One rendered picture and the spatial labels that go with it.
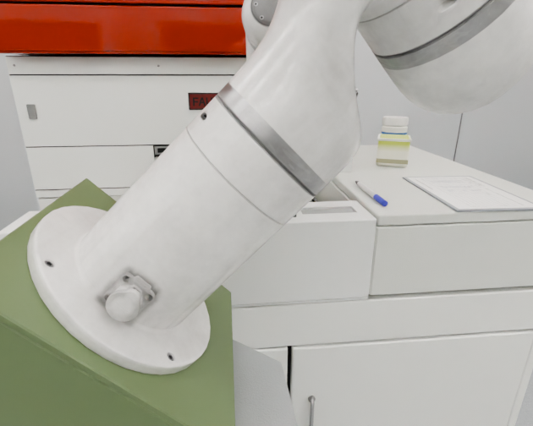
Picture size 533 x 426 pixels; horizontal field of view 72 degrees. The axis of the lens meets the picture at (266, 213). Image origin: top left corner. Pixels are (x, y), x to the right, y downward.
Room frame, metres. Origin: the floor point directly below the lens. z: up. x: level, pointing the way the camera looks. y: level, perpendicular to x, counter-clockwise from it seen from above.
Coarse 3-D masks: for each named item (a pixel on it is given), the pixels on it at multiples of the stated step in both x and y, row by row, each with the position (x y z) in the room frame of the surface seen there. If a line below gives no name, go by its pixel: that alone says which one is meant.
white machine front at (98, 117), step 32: (32, 64) 1.07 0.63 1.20; (64, 64) 1.08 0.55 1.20; (96, 64) 1.09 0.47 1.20; (128, 64) 1.10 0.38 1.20; (160, 64) 1.11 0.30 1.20; (192, 64) 1.11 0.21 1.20; (224, 64) 1.12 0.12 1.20; (32, 96) 1.07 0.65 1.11; (64, 96) 1.08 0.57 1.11; (96, 96) 1.09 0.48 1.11; (128, 96) 1.10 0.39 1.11; (160, 96) 1.10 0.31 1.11; (32, 128) 1.07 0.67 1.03; (64, 128) 1.08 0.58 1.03; (96, 128) 1.08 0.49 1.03; (128, 128) 1.09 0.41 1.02; (160, 128) 1.10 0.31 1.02; (32, 160) 1.07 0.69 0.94; (64, 160) 1.07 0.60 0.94; (96, 160) 1.08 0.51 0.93; (128, 160) 1.09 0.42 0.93; (64, 192) 1.07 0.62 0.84
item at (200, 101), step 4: (192, 96) 1.11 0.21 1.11; (196, 96) 1.11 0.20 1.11; (200, 96) 1.11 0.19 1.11; (204, 96) 1.11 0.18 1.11; (208, 96) 1.11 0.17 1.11; (212, 96) 1.12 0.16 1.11; (192, 100) 1.11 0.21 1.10; (196, 100) 1.11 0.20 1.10; (200, 100) 1.11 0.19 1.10; (204, 100) 1.11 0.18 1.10; (208, 100) 1.11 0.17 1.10; (192, 104) 1.11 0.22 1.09; (196, 104) 1.11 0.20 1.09; (200, 104) 1.11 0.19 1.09; (204, 104) 1.11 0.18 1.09; (192, 108) 1.11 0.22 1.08
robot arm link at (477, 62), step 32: (512, 0) 0.28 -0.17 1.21; (448, 32) 0.28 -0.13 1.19; (480, 32) 0.28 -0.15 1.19; (512, 32) 0.29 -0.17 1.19; (384, 64) 0.34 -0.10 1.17; (416, 64) 0.31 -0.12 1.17; (448, 64) 0.30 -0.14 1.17; (480, 64) 0.29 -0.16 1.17; (512, 64) 0.29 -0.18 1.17; (416, 96) 0.33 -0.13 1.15; (448, 96) 0.31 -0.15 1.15; (480, 96) 0.31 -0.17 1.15
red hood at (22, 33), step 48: (0, 0) 1.02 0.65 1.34; (48, 0) 1.03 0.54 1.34; (96, 0) 1.04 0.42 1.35; (144, 0) 1.05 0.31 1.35; (192, 0) 1.07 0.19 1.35; (240, 0) 1.08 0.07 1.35; (0, 48) 1.02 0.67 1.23; (48, 48) 1.03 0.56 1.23; (96, 48) 1.04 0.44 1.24; (144, 48) 1.05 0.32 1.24; (192, 48) 1.07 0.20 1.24; (240, 48) 1.08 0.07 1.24
